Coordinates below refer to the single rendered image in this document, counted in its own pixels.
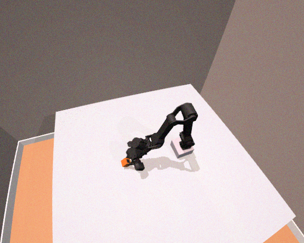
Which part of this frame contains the orange block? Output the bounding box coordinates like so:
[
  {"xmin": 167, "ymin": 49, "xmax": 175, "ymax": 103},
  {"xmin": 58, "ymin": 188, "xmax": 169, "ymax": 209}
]
[{"xmin": 121, "ymin": 158, "xmax": 130, "ymax": 167}]

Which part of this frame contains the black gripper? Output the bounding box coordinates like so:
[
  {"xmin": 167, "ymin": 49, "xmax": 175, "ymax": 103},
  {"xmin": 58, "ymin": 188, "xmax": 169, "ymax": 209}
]
[{"xmin": 127, "ymin": 141, "xmax": 147, "ymax": 171}]

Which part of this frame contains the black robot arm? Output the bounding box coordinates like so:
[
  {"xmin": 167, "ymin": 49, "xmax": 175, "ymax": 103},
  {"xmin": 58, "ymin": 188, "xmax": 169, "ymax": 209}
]
[{"xmin": 126, "ymin": 102, "xmax": 198, "ymax": 161}]

